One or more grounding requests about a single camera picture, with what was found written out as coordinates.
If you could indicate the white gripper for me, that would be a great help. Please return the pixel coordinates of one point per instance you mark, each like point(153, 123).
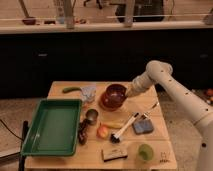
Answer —
point(137, 86)

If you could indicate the dark red bowl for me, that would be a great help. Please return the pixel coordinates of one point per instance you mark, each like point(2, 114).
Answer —
point(117, 88)

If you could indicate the orange-brown bowl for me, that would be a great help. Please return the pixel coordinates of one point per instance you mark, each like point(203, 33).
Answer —
point(112, 101)

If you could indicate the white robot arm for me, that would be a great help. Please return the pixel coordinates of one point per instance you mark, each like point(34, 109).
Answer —
point(198, 111)

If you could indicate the green plastic tray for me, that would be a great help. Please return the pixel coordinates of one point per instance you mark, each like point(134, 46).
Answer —
point(54, 128)

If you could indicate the metal fork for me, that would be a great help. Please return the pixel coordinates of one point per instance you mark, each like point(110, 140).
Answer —
point(146, 114)

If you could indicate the blue sponge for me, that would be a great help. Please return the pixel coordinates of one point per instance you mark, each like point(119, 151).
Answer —
point(143, 127)

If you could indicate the yellow banana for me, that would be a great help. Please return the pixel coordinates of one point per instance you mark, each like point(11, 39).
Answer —
point(113, 125)

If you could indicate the crumpled blue-white cloth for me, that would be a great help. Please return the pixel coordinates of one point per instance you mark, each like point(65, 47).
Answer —
point(88, 93)

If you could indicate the wooden table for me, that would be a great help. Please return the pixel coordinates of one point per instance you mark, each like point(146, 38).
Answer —
point(89, 156)

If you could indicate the small metal cup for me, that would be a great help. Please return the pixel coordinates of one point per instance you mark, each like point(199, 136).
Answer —
point(91, 116)

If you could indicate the orange-red apple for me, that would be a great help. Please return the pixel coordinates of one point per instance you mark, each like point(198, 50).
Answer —
point(102, 131)

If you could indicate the green cup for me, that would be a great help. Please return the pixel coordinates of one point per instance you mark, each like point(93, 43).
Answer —
point(145, 152)

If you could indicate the dark brown bottle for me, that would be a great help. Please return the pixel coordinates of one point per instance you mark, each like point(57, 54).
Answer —
point(82, 132)

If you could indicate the green cucumber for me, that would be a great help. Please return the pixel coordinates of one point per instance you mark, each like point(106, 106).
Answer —
point(71, 89)

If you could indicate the small wooden block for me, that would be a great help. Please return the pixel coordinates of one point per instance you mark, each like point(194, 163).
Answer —
point(113, 154)

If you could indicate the dark bowl on shelf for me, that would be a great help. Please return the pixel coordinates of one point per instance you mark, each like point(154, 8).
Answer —
point(29, 21)

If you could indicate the white-handled dish brush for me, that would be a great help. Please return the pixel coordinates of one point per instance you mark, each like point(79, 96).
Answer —
point(115, 138)

